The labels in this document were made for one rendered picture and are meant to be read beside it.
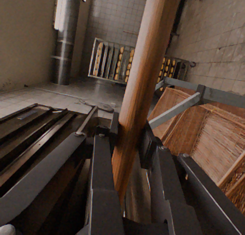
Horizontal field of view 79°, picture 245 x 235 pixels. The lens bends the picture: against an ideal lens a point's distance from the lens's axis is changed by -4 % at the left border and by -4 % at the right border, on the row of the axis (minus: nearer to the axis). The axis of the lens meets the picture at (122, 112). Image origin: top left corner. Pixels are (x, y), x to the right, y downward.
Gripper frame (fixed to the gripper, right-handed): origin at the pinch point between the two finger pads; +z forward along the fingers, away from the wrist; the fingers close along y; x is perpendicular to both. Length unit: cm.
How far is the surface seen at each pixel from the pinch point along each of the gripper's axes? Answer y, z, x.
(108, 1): -90, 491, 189
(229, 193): 41, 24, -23
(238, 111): 61, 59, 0
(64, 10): -127, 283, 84
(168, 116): 16.3, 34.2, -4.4
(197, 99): 24.0, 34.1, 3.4
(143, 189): 22, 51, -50
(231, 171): 42, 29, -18
